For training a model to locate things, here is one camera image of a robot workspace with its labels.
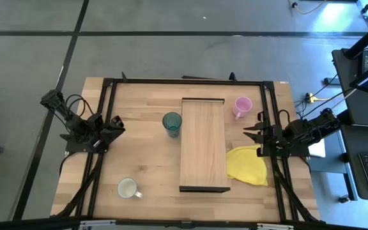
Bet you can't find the white paper sheet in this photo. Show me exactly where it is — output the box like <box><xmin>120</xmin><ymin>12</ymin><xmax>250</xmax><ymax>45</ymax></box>
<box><xmin>307</xmin><ymin>139</ymin><xmax>326</xmax><ymax>158</ymax></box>

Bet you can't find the black slanted pole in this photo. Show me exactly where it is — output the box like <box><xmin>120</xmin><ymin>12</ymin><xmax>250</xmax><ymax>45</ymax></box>
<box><xmin>343</xmin><ymin>22</ymin><xmax>368</xmax><ymax>60</ymax></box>

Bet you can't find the wooden shelf with black legs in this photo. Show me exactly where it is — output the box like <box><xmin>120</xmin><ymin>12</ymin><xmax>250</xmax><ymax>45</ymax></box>
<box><xmin>179</xmin><ymin>97</ymin><xmax>232</xmax><ymax>194</ymax></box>

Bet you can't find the black cable bundle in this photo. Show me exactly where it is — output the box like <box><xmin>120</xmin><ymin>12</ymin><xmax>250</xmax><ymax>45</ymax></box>
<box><xmin>294</xmin><ymin>73</ymin><xmax>358</xmax><ymax>119</ymax></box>

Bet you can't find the teal translucent plastic cup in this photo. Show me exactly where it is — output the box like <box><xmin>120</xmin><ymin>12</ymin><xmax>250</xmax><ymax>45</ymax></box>
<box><xmin>162</xmin><ymin>111</ymin><xmax>183</xmax><ymax>139</ymax></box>

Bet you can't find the black overhead rig bar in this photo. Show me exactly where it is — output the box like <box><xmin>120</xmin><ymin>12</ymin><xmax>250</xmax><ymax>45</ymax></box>
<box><xmin>0</xmin><ymin>215</ymin><xmax>368</xmax><ymax>230</ymax></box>

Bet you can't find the yellow cloth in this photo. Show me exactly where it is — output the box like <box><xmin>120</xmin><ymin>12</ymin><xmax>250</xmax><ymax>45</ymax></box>
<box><xmin>226</xmin><ymin>145</ymin><xmax>269</xmax><ymax>187</ymax></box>

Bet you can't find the yellow power plug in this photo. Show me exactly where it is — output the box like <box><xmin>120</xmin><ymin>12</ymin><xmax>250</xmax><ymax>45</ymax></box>
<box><xmin>304</xmin><ymin>92</ymin><xmax>319</xmax><ymax>104</ymax></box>

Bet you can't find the yellow cable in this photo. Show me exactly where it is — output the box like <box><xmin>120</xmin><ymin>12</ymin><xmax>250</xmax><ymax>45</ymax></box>
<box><xmin>287</xmin><ymin>0</ymin><xmax>327</xmax><ymax>15</ymax></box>

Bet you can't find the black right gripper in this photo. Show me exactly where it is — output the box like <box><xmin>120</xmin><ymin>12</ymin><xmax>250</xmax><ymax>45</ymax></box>
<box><xmin>243</xmin><ymin>111</ymin><xmax>286</xmax><ymax>157</ymax></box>

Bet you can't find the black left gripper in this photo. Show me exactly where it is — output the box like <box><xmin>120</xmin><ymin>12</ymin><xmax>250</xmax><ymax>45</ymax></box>
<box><xmin>98</xmin><ymin>115</ymin><xmax>127</xmax><ymax>151</ymax></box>

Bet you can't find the black aluminium table frame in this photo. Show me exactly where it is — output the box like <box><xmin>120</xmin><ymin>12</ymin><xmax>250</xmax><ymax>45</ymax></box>
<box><xmin>51</xmin><ymin>72</ymin><xmax>324</xmax><ymax>224</ymax></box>

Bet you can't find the dark grey desk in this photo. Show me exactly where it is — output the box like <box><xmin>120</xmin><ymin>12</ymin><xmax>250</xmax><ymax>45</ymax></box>
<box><xmin>332</xmin><ymin>47</ymin><xmax>368</xmax><ymax>203</ymax></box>

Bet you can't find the pink plastic mug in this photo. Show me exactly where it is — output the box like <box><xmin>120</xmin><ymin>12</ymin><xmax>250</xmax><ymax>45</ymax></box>
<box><xmin>232</xmin><ymin>96</ymin><xmax>253</xmax><ymax>121</ymax></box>

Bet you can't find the white mug with handle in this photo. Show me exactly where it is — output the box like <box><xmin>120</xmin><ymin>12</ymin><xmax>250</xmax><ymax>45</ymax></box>
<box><xmin>116</xmin><ymin>177</ymin><xmax>144</xmax><ymax>200</ymax></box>

